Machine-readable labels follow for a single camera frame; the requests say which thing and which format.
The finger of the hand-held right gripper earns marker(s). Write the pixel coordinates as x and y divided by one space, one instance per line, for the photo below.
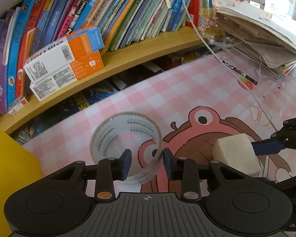
266 147
291 182

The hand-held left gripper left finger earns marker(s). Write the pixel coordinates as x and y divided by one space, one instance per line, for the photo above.
126 163

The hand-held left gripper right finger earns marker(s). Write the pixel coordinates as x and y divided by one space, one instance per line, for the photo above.
168 164

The clear tape roll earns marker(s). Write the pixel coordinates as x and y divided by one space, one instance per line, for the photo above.
101 143

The white foam block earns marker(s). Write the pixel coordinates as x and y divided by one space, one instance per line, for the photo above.
234 153

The cardboard box with yellow flaps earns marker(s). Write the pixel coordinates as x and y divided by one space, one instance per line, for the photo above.
9 167

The strawberry topped pen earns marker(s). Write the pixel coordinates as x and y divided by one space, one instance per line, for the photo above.
244 81

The dark magazines under shelf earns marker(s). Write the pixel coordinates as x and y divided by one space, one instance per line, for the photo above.
88 98

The pink checked cartoon table mat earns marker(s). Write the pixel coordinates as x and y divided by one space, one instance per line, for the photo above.
187 91

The orange and white carton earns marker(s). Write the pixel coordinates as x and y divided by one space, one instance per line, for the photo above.
71 75
64 51

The wooden bookshelf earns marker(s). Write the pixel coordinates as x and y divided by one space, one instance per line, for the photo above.
138 54

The stack of loose papers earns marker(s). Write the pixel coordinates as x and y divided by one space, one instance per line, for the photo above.
261 34

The small red and white box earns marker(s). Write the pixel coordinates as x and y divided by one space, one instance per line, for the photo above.
17 106

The clear bead decoration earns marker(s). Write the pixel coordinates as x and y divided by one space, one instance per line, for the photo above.
209 29

